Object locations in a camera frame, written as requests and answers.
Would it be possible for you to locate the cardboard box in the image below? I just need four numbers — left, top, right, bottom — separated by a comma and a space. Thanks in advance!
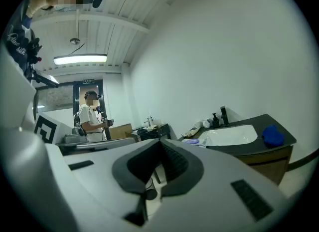
109, 123, 133, 140

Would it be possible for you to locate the dark-topped wooden vanity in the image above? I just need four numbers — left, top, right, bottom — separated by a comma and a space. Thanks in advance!
177, 113, 298, 186

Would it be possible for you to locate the white ceiling pipe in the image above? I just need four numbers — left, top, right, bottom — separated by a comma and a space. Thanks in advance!
75, 8, 81, 39

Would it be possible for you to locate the black camera rig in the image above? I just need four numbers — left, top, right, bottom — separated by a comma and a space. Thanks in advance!
25, 37, 60, 88

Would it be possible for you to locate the frosted glass window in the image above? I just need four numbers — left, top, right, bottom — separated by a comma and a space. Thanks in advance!
36, 84, 74, 113

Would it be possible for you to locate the brown paper packet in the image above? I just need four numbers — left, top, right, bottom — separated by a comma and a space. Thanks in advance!
182, 129, 201, 138

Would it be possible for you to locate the dark door frame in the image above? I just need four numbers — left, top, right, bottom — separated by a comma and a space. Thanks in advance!
72, 79, 106, 142

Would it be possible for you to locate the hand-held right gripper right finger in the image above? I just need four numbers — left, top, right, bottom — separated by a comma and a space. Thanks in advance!
147, 138, 291, 232

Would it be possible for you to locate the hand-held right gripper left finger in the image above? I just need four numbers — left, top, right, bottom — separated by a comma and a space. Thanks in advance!
46, 138, 160, 232

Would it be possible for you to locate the person's shirt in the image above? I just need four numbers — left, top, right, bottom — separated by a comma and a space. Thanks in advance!
2, 13, 36, 76

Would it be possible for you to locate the black faucet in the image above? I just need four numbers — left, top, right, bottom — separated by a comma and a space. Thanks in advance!
220, 106, 230, 127

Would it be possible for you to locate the black marble table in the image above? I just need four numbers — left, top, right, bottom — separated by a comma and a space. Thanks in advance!
131, 123, 172, 142

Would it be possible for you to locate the white sink basin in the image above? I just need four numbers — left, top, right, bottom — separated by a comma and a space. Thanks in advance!
198, 124, 258, 148

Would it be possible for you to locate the black soap dispenser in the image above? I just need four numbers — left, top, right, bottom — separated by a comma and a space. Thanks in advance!
212, 112, 221, 129

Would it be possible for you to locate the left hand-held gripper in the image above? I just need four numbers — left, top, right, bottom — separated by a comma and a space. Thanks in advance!
34, 114, 137, 152

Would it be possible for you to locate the pale wet wipe pack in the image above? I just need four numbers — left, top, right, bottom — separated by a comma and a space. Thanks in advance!
181, 137, 208, 148

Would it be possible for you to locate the blue cloth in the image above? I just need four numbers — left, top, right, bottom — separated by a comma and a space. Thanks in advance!
262, 124, 285, 149

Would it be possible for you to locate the long ceiling light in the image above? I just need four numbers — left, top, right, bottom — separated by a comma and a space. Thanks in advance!
53, 54, 108, 66

